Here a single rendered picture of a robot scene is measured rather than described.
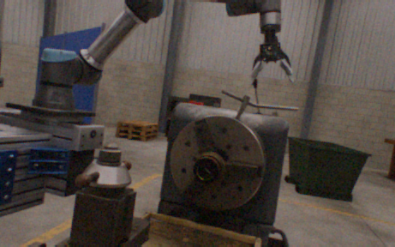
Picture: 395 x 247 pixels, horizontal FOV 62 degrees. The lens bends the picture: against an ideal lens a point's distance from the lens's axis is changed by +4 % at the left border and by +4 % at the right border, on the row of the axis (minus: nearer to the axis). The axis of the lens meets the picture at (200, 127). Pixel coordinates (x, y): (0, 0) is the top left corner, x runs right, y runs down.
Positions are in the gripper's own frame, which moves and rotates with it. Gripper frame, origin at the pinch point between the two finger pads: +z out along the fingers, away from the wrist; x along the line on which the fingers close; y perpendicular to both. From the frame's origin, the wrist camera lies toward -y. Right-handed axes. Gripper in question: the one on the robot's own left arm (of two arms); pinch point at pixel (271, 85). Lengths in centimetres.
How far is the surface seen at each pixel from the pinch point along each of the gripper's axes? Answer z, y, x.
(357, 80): -81, -994, 205
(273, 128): 15.8, 3.8, 0.7
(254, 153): 22.8, 20.0, -4.5
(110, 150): 15, 77, -21
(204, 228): 44, 30, -19
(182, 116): 10.4, 5.2, -33.3
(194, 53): -205, -958, -312
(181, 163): 26.2, 20.8, -29.1
